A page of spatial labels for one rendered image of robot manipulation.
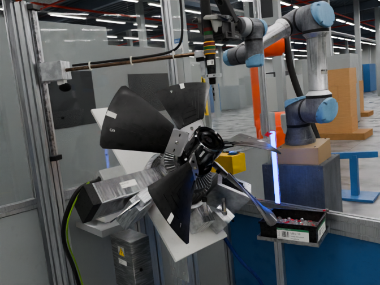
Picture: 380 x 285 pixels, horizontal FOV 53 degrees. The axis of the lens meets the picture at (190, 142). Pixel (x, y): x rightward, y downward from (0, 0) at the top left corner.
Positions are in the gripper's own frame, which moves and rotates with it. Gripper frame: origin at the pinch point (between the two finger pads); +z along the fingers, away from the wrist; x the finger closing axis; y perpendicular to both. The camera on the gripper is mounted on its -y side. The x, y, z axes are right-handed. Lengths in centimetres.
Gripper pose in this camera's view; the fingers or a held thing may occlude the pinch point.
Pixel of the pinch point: (200, 17)
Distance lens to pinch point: 139.9
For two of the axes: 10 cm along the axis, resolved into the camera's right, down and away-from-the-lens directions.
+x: -6.8, -0.3, 7.4
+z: -7.3, 1.6, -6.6
